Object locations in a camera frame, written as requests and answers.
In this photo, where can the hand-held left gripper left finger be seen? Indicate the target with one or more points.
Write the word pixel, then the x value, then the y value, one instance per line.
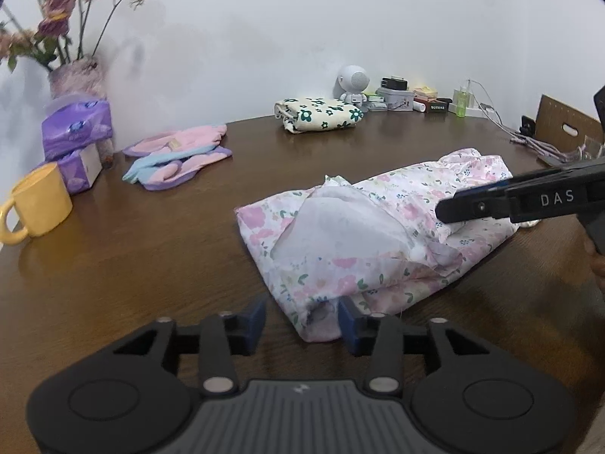
pixel 255 324

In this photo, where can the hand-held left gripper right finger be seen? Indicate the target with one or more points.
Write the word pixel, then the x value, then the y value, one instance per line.
pixel 347 331

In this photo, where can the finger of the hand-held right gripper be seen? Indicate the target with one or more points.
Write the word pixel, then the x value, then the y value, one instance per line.
pixel 472 207

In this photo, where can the pink floral dress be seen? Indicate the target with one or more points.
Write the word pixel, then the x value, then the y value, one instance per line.
pixel 411 198

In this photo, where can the person's right hand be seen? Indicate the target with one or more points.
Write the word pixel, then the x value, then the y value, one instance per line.
pixel 596 265

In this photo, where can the black phone holder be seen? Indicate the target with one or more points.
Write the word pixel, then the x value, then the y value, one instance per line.
pixel 528 125

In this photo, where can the brown cardboard box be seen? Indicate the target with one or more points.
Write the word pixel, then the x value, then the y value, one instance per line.
pixel 562 116

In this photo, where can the white power strip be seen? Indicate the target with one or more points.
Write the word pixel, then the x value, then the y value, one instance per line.
pixel 479 111

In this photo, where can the green bottle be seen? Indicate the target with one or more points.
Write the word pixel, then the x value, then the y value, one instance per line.
pixel 461 104

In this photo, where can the small black box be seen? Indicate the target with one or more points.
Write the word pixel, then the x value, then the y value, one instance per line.
pixel 438 106

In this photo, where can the small white tube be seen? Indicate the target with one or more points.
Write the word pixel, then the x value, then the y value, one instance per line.
pixel 418 108

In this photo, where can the small white green box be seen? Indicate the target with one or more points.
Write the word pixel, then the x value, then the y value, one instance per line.
pixel 376 103

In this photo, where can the black charger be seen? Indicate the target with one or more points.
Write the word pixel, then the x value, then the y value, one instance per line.
pixel 393 83

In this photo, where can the white round speaker figure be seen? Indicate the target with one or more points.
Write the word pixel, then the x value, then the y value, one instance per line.
pixel 352 78

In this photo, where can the pastel blue pink purple cloth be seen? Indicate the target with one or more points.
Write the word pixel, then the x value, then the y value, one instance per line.
pixel 165 170

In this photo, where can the cream cloth with green flowers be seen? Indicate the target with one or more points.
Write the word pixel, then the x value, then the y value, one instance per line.
pixel 316 113

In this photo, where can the pink folded towel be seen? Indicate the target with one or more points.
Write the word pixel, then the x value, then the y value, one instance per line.
pixel 189 137

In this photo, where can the purple tissue pack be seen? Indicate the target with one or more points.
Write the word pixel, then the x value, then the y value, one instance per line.
pixel 75 127
pixel 78 172

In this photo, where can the yellow mug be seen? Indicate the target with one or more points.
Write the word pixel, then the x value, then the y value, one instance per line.
pixel 40 201

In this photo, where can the pink glass vase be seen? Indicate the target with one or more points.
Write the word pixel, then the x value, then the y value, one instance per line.
pixel 78 78

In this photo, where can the dried rose bouquet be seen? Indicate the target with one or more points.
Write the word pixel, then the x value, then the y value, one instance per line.
pixel 59 0

